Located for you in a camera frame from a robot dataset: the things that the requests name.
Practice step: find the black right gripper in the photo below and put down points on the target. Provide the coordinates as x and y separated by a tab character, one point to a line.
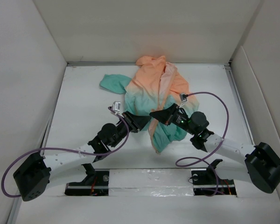
165	115

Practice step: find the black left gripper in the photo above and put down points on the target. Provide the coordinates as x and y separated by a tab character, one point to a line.
136	122

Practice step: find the orange and teal gradient jacket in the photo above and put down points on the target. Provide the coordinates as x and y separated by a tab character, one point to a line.
156	86

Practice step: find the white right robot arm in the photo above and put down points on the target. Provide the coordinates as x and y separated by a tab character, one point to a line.
259	164

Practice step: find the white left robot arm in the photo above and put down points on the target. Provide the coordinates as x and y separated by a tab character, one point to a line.
37	172

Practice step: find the clear plastic taped strip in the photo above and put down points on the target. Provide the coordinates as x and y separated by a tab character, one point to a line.
150	182

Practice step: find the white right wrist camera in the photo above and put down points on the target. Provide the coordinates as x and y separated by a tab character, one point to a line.
183	98

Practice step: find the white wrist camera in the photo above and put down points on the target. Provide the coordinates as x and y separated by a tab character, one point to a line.
183	98
115	107

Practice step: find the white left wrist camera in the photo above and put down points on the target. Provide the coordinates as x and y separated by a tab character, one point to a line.
115	107

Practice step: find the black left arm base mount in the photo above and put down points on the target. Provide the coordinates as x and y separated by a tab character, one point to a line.
95	183

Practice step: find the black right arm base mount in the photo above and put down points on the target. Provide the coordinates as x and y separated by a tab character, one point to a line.
206	184

